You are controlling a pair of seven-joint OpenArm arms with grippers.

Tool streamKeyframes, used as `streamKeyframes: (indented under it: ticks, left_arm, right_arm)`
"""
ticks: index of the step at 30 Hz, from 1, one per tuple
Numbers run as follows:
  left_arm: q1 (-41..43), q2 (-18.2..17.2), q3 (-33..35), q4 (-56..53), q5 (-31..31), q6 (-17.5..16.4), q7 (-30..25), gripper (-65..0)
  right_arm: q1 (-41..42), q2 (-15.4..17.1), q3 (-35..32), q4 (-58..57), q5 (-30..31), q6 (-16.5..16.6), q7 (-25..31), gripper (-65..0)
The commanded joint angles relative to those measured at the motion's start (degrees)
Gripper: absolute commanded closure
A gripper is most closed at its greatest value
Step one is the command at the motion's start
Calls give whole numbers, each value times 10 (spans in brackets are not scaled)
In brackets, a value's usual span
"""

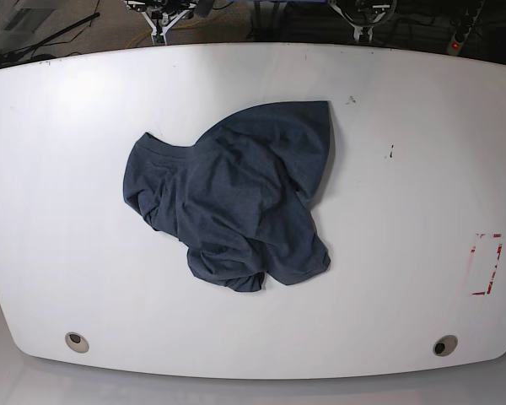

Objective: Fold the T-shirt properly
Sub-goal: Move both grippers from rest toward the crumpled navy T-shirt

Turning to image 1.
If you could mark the table cable grommet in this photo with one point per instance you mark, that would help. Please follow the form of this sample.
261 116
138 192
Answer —
445 346
77 342

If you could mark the dark blue T-shirt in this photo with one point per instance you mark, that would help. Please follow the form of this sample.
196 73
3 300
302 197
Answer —
240 197

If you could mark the red tape rectangle marking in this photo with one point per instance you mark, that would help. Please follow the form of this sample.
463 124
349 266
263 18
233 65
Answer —
483 264

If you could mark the left table cable grommet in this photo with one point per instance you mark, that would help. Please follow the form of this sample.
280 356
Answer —
77 342

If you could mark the black power strip red switch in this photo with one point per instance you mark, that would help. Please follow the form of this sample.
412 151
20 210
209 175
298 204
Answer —
463 27

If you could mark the right table cable grommet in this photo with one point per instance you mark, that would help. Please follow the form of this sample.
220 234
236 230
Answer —
445 346

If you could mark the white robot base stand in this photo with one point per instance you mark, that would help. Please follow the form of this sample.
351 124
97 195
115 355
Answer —
161 24
364 16

